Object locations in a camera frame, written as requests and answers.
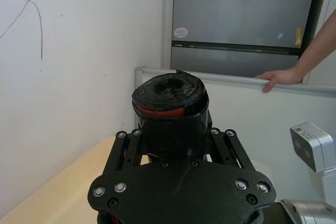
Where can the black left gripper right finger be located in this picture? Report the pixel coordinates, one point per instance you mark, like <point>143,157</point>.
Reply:
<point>229,150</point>

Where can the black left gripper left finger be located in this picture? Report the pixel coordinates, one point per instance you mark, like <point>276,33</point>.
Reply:
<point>123,153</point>

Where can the black plastic roll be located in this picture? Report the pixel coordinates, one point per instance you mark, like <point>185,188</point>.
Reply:
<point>170,132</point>

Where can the person's hand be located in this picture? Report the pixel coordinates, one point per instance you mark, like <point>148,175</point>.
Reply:
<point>282,77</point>

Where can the white partition panel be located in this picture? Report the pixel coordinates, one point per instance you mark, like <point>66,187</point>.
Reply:
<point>249,111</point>

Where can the round white sticker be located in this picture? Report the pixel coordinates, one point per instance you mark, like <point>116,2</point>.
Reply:
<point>180,32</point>

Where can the small yellow tag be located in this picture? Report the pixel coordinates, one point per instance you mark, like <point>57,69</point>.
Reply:
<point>298,36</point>

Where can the grey steel refrigerator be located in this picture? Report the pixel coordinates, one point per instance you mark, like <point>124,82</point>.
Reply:
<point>236,11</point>

